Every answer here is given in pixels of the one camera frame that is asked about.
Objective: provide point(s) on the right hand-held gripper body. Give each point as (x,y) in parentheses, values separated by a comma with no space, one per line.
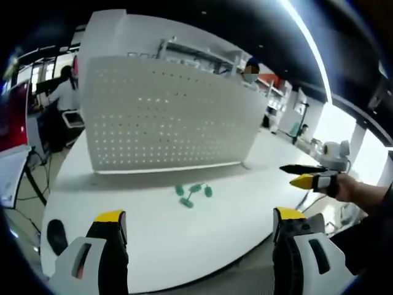
(333,153)

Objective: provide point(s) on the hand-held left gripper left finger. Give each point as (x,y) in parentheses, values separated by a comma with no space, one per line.
(92,264)

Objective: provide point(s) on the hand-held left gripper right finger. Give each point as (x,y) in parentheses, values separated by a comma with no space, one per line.
(294,258)

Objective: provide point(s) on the green dumbbell toy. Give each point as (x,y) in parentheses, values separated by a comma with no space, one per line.
(192,193)

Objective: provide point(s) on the white perforated mounting plate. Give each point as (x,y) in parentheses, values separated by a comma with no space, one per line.
(172,116)

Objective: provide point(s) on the person's right hand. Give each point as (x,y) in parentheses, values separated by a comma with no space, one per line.
(353,187)

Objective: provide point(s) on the white side table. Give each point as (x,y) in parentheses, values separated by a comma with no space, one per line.
(10,175)

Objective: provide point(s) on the white storage shelving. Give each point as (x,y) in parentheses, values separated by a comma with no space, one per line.
(208,56)

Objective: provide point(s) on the red panel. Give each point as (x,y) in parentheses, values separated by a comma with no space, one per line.
(10,120)

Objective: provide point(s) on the white square pillar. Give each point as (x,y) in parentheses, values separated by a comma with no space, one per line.
(101,33)

